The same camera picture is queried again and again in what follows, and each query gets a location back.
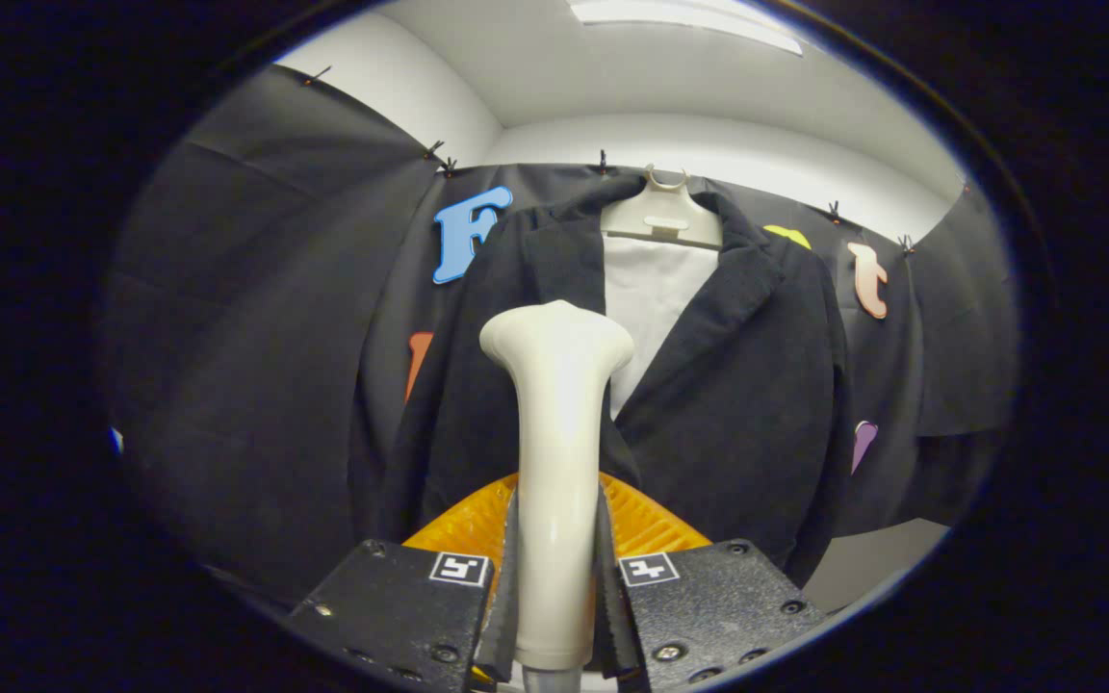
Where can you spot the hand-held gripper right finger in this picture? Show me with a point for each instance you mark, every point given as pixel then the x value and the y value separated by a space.
pixel 612 616

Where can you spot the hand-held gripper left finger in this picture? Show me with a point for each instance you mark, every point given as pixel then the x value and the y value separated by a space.
pixel 502 616

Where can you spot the white garment steamer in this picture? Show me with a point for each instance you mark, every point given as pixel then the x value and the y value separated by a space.
pixel 556 462

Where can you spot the black suit jacket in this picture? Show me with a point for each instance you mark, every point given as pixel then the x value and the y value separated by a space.
pixel 747 414

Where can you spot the white shirt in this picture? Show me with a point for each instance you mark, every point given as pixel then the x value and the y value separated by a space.
pixel 656 298

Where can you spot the cream plastic clothes hanger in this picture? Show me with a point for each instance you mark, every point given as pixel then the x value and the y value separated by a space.
pixel 662 217

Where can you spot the grey cabinet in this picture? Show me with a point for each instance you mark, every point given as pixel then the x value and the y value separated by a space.
pixel 877 568

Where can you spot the black backdrop cloth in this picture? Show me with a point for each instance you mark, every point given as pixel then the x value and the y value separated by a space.
pixel 256 366

